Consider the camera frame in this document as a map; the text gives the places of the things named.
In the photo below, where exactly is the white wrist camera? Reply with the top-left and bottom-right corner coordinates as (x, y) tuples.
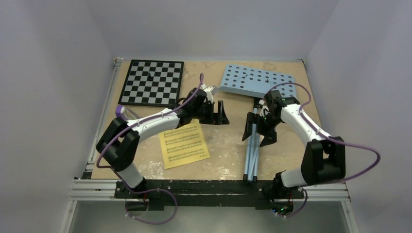
(257, 100), (269, 117)
(200, 84), (219, 103)

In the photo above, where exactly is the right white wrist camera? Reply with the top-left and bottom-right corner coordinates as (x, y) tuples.
(257, 100), (269, 117)

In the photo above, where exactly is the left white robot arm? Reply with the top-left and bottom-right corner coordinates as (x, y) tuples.
(96, 88), (230, 199)

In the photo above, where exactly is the aluminium frame rail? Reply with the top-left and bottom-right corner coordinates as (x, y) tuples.
(58, 59), (359, 233)

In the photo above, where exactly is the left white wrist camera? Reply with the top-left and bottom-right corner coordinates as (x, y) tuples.
(200, 84), (219, 103)

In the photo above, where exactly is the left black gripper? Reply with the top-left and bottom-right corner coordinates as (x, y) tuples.
(191, 100), (229, 126)

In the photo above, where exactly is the yellow sheet music page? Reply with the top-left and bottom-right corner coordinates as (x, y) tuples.
(159, 119), (210, 169)

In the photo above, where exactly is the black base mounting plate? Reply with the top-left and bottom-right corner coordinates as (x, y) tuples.
(114, 179), (305, 211)

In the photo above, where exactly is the light blue music stand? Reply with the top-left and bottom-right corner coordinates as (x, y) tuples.
(219, 64), (295, 182)

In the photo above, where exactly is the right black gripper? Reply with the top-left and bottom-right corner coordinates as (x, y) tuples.
(242, 112), (283, 148)

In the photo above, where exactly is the black white chessboard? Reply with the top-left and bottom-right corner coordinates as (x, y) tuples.
(118, 59), (184, 107)

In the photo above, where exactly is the purple metronome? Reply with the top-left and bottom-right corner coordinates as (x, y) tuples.
(115, 105), (140, 120)

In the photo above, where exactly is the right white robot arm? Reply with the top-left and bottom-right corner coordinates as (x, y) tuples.
(242, 91), (346, 198)

